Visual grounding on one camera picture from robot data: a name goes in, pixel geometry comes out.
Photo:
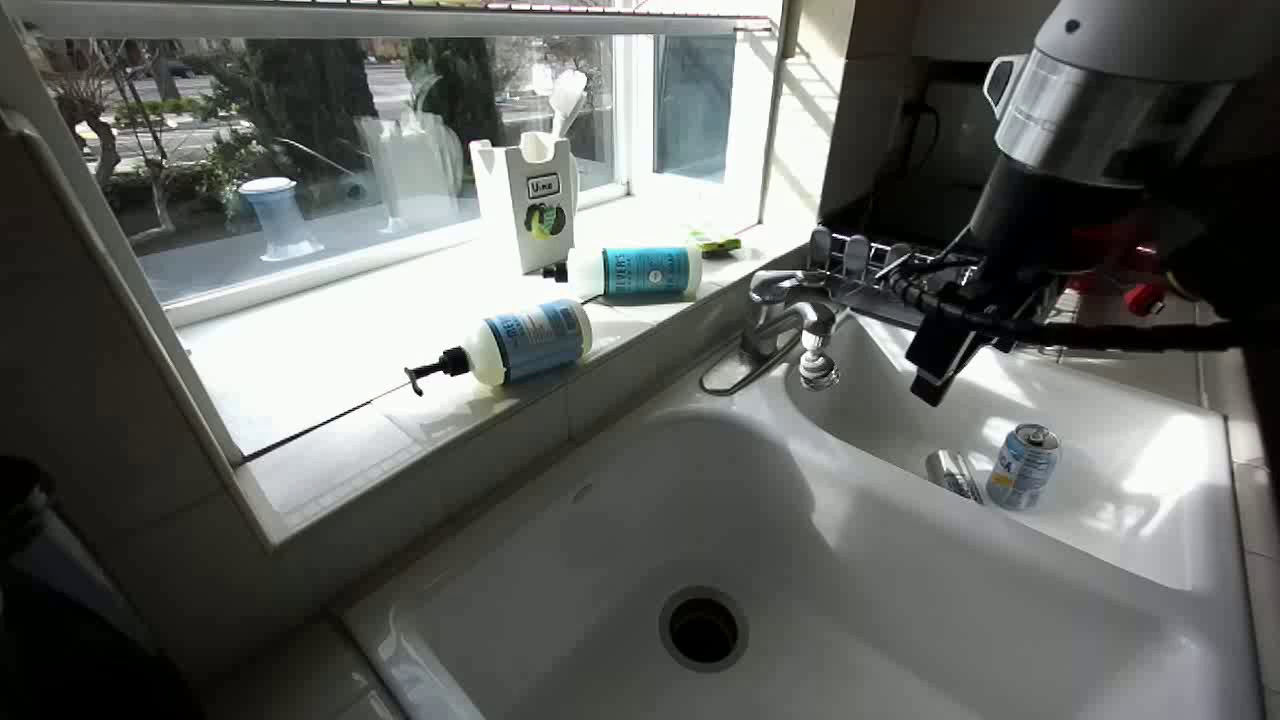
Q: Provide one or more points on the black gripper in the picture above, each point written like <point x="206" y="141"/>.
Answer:
<point x="1003" y="286"/>

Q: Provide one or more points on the white bottle blue label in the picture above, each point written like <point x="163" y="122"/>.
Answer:
<point x="651" y="274"/>

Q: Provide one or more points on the pump soap bottle blue label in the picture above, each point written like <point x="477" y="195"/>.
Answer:
<point x="533" y="341"/>

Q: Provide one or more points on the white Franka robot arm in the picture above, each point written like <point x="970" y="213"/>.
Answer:
<point x="1144" y="80"/>

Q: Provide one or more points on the light blue drink can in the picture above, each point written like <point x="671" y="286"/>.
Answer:
<point x="1026" y="464"/>

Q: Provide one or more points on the metal dish rack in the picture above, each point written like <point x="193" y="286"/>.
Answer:
<point x="855" y="257"/>

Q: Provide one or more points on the chrome sink faucet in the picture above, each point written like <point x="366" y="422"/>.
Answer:
<point x="780" y="327"/>

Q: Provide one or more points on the red soda cans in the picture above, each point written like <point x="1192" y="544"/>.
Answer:
<point x="1132" y="286"/>

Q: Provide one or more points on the white double basin sink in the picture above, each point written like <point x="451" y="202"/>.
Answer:
<point x="826" y="563"/>

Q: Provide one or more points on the green scrub sponge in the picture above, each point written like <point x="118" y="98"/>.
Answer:
<point x="722" y="245"/>

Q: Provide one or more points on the dark open sink drain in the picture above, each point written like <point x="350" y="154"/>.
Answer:
<point x="700" y="628"/>

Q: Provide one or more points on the white carton brush holder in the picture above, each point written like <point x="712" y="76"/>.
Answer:
<point x="526" y="202"/>

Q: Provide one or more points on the white garden pedestal outside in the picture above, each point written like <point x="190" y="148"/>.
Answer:
<point x="278" y="213"/>

